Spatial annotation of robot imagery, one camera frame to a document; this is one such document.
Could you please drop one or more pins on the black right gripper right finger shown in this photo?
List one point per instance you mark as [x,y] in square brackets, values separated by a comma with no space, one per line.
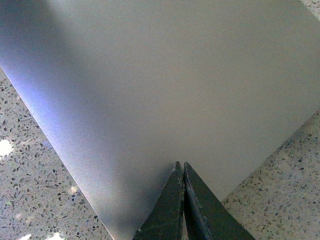
[206,218]

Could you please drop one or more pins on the grey laptop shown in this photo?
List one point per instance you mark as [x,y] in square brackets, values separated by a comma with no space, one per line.
[123,89]

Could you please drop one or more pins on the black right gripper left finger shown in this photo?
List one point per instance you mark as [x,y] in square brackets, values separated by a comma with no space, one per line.
[165,221]

